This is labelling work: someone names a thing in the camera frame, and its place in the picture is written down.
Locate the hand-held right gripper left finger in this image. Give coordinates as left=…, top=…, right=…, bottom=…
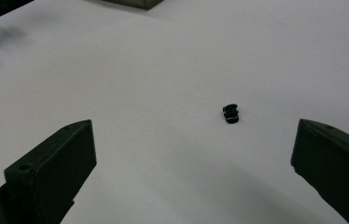
left=0, top=119, right=98, bottom=224

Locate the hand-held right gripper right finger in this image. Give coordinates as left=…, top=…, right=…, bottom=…
left=289, top=118, right=349, bottom=224

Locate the small black plastic clip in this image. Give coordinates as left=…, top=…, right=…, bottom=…
left=222, top=103, right=241, bottom=125

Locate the clear smoky plastic organizer box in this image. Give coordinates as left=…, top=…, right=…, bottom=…
left=101, top=0, right=165, bottom=11

